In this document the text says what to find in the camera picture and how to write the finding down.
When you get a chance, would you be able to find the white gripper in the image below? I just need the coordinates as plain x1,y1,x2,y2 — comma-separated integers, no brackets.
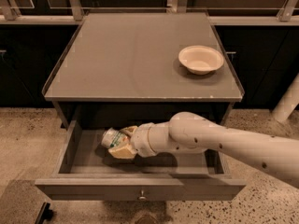
108,123,156,160

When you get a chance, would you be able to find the green 7up soda can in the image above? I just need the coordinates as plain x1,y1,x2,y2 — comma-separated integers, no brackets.
101,128,128,148

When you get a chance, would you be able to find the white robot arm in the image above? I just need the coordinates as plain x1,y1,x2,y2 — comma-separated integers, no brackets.
109,112,299,188

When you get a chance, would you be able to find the open grey top drawer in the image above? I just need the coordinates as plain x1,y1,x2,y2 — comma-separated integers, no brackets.
36,120,246,201

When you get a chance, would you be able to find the round metal drawer knob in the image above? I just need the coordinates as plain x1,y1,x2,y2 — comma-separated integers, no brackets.
137,189,148,201

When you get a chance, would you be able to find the grey cabinet with counter top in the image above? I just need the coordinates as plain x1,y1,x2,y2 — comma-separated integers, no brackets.
43,13,244,129

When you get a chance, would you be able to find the white paper bowl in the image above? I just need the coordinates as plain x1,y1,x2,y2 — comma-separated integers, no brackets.
178,46,224,75

